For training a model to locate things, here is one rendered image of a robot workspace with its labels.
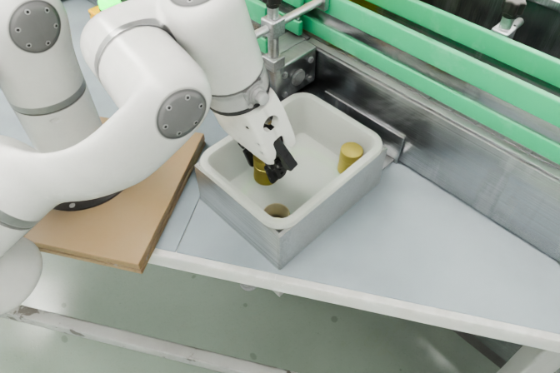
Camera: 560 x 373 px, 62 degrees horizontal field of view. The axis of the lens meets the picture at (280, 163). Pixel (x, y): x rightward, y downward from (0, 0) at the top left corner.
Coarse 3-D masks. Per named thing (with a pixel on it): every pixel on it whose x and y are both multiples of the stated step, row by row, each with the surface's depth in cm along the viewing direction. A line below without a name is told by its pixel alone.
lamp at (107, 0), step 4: (100, 0) 92; (104, 0) 92; (108, 0) 92; (112, 0) 92; (116, 0) 93; (100, 4) 92; (104, 4) 92; (108, 4) 92; (112, 4) 92; (100, 8) 93; (104, 8) 92
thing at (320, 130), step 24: (312, 96) 74; (312, 120) 75; (336, 120) 71; (216, 144) 66; (312, 144) 76; (336, 144) 74; (360, 144) 70; (216, 168) 68; (240, 168) 72; (312, 168) 73; (336, 168) 73; (360, 168) 64; (240, 192) 61; (264, 192) 70; (288, 192) 70; (312, 192) 70; (264, 216) 58; (288, 216) 58
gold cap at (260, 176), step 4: (256, 160) 63; (260, 160) 63; (256, 164) 63; (260, 164) 63; (264, 164) 63; (256, 168) 64; (260, 168) 63; (256, 172) 65; (260, 172) 64; (264, 172) 64; (256, 176) 65; (260, 176) 64; (264, 176) 64; (256, 180) 66; (260, 180) 65; (264, 180) 65; (268, 180) 65; (260, 184) 66; (264, 184) 65; (268, 184) 65
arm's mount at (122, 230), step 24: (192, 144) 76; (168, 168) 72; (192, 168) 75; (120, 192) 69; (144, 192) 69; (168, 192) 69; (48, 216) 66; (72, 216) 66; (96, 216) 66; (120, 216) 66; (144, 216) 66; (168, 216) 68; (48, 240) 64; (72, 240) 64; (96, 240) 64; (120, 240) 64; (144, 240) 64; (120, 264) 62; (144, 264) 63
